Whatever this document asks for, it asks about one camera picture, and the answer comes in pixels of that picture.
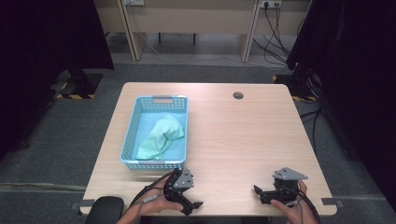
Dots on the black metal stand base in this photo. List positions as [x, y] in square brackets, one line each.
[79, 82]
[303, 84]

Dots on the grey table corner bracket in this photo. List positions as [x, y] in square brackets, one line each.
[331, 202]
[85, 203]

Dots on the light green cloth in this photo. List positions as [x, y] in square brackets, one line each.
[160, 138]

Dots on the black curtain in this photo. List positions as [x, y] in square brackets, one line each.
[40, 46]
[358, 77]

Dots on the white wall socket with plugs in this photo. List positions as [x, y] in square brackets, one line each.
[271, 3]

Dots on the grey round table grommet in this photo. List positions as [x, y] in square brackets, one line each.
[238, 95]

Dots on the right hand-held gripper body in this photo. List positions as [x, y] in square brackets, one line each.
[288, 175]

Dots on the person's left hand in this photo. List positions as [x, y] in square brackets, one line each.
[155, 207]

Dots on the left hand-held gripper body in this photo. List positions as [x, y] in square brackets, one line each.
[182, 180]

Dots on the black chair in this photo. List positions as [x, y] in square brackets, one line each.
[104, 211]

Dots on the person's right hand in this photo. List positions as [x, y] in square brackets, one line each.
[295, 214]

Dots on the yellow black hazard tape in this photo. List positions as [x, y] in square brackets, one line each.
[303, 98]
[76, 96]

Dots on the light blue plastic basket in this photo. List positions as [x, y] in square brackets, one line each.
[146, 119]

